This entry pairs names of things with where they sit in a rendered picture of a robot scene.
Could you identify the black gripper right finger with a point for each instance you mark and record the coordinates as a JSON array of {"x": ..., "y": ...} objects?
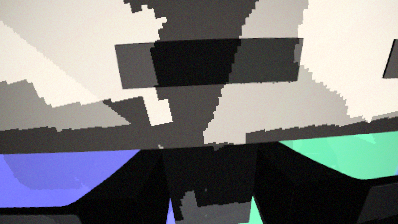
[{"x": 290, "y": 188}]

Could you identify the black two-prong charger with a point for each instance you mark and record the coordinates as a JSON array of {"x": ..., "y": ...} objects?
[{"x": 211, "y": 184}]

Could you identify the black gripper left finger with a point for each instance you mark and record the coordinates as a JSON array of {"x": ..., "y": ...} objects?
[{"x": 137, "y": 193}]

